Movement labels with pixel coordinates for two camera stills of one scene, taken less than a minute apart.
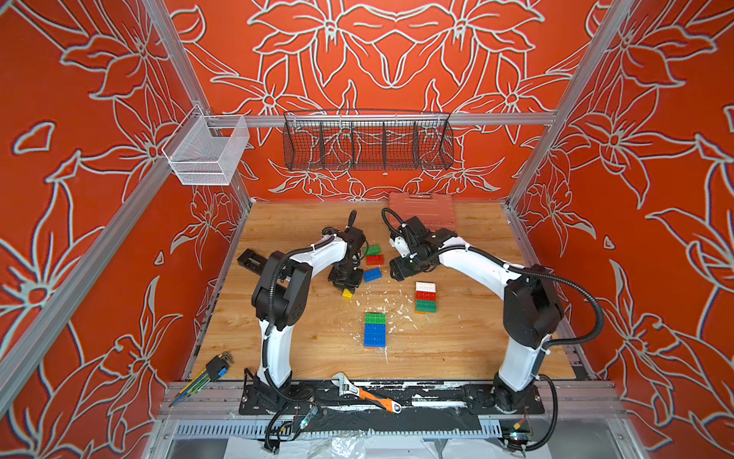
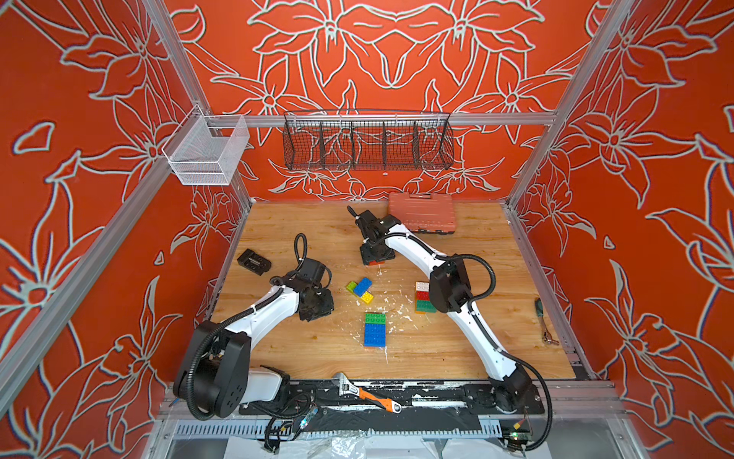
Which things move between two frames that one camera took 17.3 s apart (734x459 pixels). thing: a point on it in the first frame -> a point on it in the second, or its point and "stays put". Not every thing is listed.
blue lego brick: [375, 339] stays put
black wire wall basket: [368, 140] stays put
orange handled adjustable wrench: [347, 389] stays put
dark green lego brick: [426, 306] stays put
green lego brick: [376, 318] stays put
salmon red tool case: [435, 210] stays put
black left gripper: [353, 285] -> [327, 308]
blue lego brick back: [370, 275] -> [362, 286]
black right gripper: [402, 268] -> [369, 251]
